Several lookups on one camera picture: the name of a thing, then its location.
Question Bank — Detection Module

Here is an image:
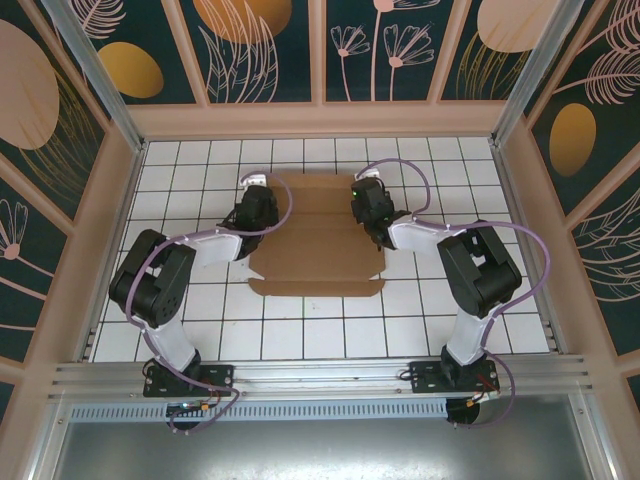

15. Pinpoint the aluminium table side rail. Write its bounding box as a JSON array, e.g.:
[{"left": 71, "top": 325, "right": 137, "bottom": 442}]
[
  {"left": 78, "top": 142, "right": 147, "bottom": 362},
  {"left": 492, "top": 140, "right": 562, "bottom": 354}
]

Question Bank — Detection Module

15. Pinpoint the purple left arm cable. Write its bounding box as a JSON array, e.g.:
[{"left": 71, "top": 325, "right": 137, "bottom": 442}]
[{"left": 124, "top": 169, "right": 296, "bottom": 436}]

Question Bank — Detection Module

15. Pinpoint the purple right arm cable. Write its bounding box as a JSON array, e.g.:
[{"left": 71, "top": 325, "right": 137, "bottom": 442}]
[{"left": 367, "top": 157, "right": 554, "bottom": 429}]

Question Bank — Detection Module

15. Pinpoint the slotted grey cable duct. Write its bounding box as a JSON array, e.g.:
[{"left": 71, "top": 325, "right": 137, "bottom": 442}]
[{"left": 68, "top": 398, "right": 450, "bottom": 422}]

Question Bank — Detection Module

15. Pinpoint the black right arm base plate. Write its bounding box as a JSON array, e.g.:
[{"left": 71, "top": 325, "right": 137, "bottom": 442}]
[{"left": 408, "top": 359, "right": 501, "bottom": 395}]

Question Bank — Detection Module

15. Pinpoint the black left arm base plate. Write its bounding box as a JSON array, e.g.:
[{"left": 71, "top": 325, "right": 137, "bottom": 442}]
[{"left": 143, "top": 362, "right": 237, "bottom": 399}]

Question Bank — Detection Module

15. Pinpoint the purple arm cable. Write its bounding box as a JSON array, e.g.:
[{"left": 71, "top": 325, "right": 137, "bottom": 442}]
[
  {"left": 367, "top": 157, "right": 554, "bottom": 429},
  {"left": 124, "top": 169, "right": 296, "bottom": 436}
]

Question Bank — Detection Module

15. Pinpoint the grey sheet metal panel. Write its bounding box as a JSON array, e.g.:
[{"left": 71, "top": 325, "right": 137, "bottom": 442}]
[{"left": 47, "top": 418, "right": 604, "bottom": 480}]

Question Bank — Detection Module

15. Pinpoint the brown cardboard paper box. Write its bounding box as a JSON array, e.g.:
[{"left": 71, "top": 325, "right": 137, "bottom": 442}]
[{"left": 244, "top": 172, "right": 389, "bottom": 299}]

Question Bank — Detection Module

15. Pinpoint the aluminium frame post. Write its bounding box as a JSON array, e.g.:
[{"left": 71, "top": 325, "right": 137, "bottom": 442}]
[
  {"left": 49, "top": 0, "right": 147, "bottom": 152},
  {"left": 490, "top": 0, "right": 600, "bottom": 147}
]

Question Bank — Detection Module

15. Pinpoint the aluminium mounting rail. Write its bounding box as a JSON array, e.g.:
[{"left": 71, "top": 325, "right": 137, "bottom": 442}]
[{"left": 48, "top": 353, "right": 595, "bottom": 402}]

